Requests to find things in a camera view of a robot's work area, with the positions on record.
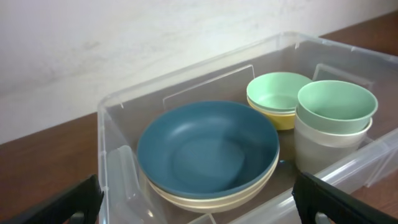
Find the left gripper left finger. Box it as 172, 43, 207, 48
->
1, 174, 104, 224

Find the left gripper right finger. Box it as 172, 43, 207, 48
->
292, 172, 397, 224

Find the grey plastic cup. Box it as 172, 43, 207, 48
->
294, 128, 361, 174

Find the yellow bowl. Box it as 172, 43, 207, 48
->
247, 98, 295, 131

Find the mint green plastic cup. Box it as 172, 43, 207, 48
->
297, 80, 378, 134

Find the pale yellow-cream plate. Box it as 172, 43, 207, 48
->
154, 167, 276, 214

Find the cream plate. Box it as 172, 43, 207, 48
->
147, 152, 280, 208

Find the mint green bowl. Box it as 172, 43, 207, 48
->
246, 72, 313, 111

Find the dark blue plate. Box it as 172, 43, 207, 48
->
137, 101, 280, 199

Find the cream plastic cup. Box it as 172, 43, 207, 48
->
295, 110, 373, 147

